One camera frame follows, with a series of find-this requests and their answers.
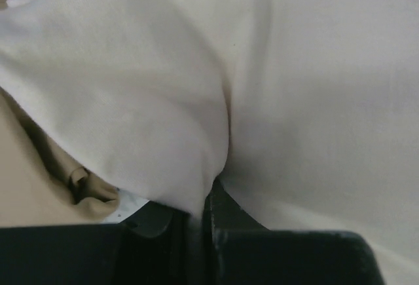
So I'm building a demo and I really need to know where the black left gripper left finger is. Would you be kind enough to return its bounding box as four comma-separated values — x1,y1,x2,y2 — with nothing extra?
1,202,195,284

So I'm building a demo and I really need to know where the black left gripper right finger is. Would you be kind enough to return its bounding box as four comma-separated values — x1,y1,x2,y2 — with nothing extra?
204,181,384,285

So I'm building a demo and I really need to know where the cream white t-shirt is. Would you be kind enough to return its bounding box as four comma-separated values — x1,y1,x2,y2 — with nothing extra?
1,0,418,284

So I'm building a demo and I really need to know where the folded tan t-shirt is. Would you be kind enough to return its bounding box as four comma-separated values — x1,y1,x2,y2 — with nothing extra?
0,0,120,229

